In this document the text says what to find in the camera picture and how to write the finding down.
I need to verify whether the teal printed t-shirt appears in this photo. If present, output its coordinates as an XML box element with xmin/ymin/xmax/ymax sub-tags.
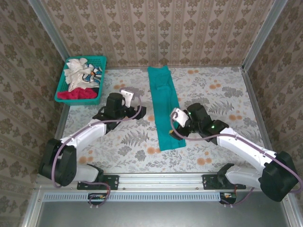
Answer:
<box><xmin>147</xmin><ymin>65</ymin><xmax>187</xmax><ymax>152</ymax></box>

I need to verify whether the white blue orange printed t-shirt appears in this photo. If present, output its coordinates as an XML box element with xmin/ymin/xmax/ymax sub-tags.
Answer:
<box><xmin>80</xmin><ymin>63</ymin><xmax>104</xmax><ymax>88</ymax></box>

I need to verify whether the teal plastic basket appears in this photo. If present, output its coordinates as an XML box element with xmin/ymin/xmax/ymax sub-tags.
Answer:
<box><xmin>54</xmin><ymin>55</ymin><xmax>107</xmax><ymax>106</ymax></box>

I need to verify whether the red t-shirt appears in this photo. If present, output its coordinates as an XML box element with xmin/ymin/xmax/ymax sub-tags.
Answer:
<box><xmin>57</xmin><ymin>87</ymin><xmax>98</xmax><ymax>100</ymax></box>

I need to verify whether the floral table cover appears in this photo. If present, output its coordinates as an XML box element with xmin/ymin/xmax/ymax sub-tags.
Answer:
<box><xmin>53</xmin><ymin>66</ymin><xmax>273</xmax><ymax>175</ymax></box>

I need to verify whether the grey metal panel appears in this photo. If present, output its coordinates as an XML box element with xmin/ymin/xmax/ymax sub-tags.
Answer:
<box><xmin>22</xmin><ymin>200</ymin><xmax>293</xmax><ymax>227</ymax></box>

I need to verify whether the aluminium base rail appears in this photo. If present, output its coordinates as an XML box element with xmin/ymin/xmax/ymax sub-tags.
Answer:
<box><xmin>35</xmin><ymin>173</ymin><xmax>261</xmax><ymax>191</ymax></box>

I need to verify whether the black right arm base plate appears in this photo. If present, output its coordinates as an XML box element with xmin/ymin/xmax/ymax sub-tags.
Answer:
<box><xmin>202</xmin><ymin>174</ymin><xmax>247</xmax><ymax>191</ymax></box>

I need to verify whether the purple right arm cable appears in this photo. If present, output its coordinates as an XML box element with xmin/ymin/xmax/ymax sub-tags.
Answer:
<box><xmin>169</xmin><ymin>111</ymin><xmax>303</xmax><ymax>208</ymax></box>

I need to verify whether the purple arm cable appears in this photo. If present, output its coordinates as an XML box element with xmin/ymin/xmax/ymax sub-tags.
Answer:
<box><xmin>52</xmin><ymin>87</ymin><xmax>143</xmax><ymax>210</ymax></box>
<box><xmin>169</xmin><ymin>111</ymin><xmax>303</xmax><ymax>208</ymax></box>

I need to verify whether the grey slotted cable duct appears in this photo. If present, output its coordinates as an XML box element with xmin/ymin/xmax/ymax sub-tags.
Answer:
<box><xmin>42</xmin><ymin>192</ymin><xmax>220</xmax><ymax>202</ymax></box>

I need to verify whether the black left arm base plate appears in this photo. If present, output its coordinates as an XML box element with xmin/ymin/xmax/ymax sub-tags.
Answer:
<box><xmin>77</xmin><ymin>174</ymin><xmax>119</xmax><ymax>191</ymax></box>

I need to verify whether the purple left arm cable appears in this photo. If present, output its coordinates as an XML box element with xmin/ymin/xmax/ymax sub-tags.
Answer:
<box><xmin>52</xmin><ymin>87</ymin><xmax>143</xmax><ymax>210</ymax></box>

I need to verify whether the aluminium frame post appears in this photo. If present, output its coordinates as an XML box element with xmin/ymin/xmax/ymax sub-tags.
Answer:
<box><xmin>27</xmin><ymin>0</ymin><xmax>71</xmax><ymax>62</ymax></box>
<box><xmin>241</xmin><ymin>0</ymin><xmax>288</xmax><ymax>71</ymax></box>

